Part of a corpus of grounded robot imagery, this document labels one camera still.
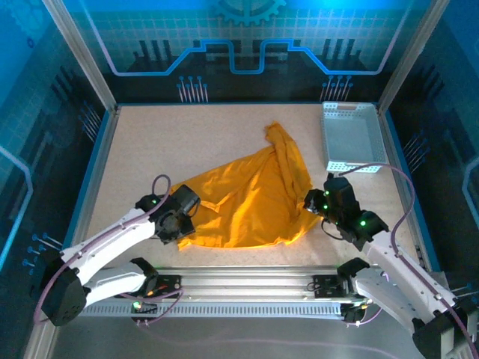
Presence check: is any white perforated plastic basket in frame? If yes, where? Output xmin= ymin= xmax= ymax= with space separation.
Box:
xmin=321 ymin=101 xmax=388 ymax=174

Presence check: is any aluminium side rail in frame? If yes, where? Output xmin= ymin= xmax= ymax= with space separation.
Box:
xmin=61 ymin=105 xmax=121 ymax=272
xmin=376 ymin=106 xmax=431 ymax=272

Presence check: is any slotted grey cable duct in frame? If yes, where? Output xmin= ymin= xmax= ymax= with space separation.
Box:
xmin=80 ymin=303 xmax=344 ymax=319

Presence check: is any aluminium frame post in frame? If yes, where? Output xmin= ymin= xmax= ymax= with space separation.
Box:
xmin=376 ymin=0 xmax=454 ymax=113
xmin=41 ymin=0 xmax=120 ymax=113

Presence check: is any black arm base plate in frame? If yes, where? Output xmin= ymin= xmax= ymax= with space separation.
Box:
xmin=149 ymin=274 xmax=183 ymax=299
xmin=312 ymin=274 xmax=356 ymax=299

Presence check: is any grey metal panel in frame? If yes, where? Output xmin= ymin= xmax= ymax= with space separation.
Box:
xmin=22 ymin=291 xmax=475 ymax=359

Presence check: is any orange t-shirt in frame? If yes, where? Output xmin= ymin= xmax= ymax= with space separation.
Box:
xmin=170 ymin=120 xmax=323 ymax=252

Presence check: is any purple cable loop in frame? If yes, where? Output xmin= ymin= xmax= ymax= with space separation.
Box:
xmin=346 ymin=272 xmax=390 ymax=328
xmin=126 ymin=287 xmax=185 ymax=326

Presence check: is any black controller box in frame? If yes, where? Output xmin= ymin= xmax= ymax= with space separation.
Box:
xmin=129 ymin=298 xmax=159 ymax=326
xmin=341 ymin=301 xmax=370 ymax=327

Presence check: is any aluminium frame beam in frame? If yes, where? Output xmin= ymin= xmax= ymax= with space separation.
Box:
xmin=67 ymin=266 xmax=450 ymax=302

